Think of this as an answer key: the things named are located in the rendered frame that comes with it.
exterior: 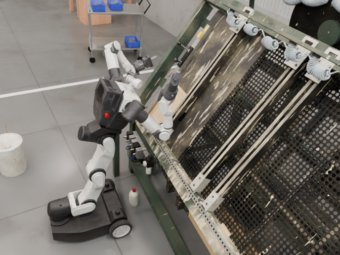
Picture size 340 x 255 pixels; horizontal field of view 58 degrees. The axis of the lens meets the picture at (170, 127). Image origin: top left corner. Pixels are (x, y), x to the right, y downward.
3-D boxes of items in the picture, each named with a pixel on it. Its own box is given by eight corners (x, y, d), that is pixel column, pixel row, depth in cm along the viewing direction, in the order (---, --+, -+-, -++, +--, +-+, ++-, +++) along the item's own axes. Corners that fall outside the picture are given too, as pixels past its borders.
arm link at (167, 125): (173, 117, 212) (173, 138, 223) (171, 109, 220) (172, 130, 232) (157, 118, 211) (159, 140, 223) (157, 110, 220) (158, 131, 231)
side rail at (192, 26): (142, 102, 308) (133, 98, 300) (210, 6, 277) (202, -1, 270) (144, 105, 303) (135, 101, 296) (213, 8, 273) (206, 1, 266)
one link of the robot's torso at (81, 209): (72, 218, 265) (71, 208, 258) (68, 201, 280) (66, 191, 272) (96, 212, 273) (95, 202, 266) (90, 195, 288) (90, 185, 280)
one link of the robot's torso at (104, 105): (93, 133, 215) (113, 89, 201) (83, 108, 239) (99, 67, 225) (131, 139, 232) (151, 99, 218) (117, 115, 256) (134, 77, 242)
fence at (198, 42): (146, 114, 286) (143, 113, 283) (210, 26, 260) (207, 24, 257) (149, 117, 282) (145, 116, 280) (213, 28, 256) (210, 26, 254)
